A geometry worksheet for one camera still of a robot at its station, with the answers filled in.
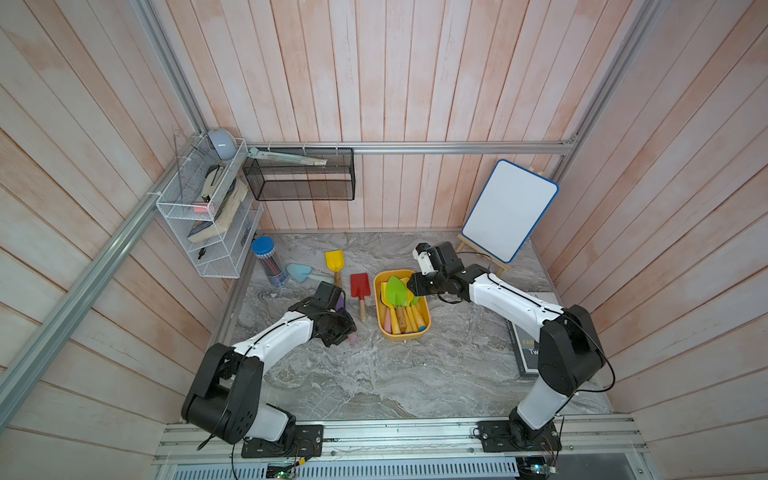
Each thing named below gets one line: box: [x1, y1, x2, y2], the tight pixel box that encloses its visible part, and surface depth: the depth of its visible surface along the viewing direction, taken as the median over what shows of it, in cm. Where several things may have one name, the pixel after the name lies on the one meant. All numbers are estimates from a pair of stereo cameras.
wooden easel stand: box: [455, 234, 511, 277], surface depth 105 cm
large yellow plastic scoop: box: [380, 281, 401, 335], surface depth 96 cm
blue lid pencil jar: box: [252, 236, 288, 288], surface depth 97 cm
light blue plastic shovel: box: [286, 263, 334, 284], surface depth 109 cm
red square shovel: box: [350, 273, 371, 322], surface depth 105 cm
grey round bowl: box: [207, 128, 237, 161], surface depth 85 cm
